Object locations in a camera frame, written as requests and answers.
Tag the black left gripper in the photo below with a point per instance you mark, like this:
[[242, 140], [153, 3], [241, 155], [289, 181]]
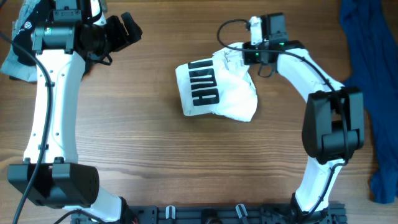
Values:
[[121, 40]]

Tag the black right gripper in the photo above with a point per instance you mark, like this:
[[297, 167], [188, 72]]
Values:
[[250, 56]]

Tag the white Puma t-shirt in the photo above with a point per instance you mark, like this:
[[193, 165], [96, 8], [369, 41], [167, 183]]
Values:
[[219, 85]]

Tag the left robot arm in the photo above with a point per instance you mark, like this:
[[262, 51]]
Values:
[[63, 48]]

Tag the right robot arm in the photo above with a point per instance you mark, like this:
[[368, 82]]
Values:
[[333, 124]]

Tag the black garment with logo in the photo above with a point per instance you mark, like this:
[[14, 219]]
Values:
[[44, 13]]

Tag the navy blue garment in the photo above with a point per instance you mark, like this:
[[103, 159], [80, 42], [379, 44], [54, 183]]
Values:
[[373, 55]]

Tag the light blue folded garment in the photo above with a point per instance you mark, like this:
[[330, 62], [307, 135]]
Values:
[[25, 22]]

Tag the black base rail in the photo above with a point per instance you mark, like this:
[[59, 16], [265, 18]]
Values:
[[265, 214]]

